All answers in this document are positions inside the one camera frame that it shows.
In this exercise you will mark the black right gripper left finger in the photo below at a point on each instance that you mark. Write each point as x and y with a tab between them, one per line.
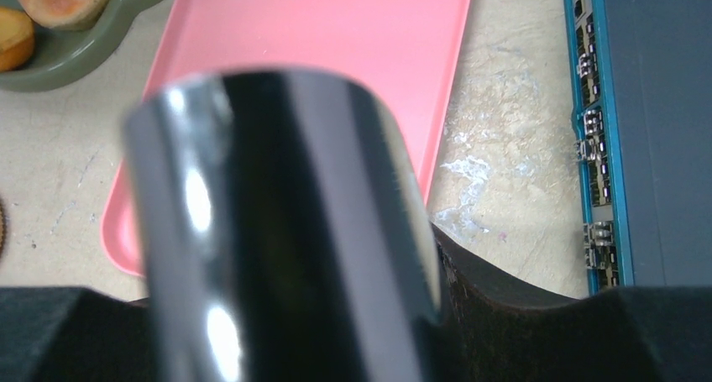
73	334

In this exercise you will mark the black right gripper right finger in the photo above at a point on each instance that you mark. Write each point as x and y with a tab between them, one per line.
501	328

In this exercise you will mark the black cat-paw tongs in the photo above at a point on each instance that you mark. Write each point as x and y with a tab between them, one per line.
282	238

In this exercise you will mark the green three-tier stand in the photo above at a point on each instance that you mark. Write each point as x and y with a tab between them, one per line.
62	57

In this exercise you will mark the yellow egg tart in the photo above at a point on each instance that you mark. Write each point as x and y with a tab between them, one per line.
17	38

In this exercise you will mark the pink serving tray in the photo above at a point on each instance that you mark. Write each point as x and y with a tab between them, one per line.
406	51

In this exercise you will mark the paw print bun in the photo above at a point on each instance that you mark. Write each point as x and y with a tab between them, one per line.
71	15

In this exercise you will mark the dark grey flat box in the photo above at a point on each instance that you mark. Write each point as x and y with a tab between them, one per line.
641	84

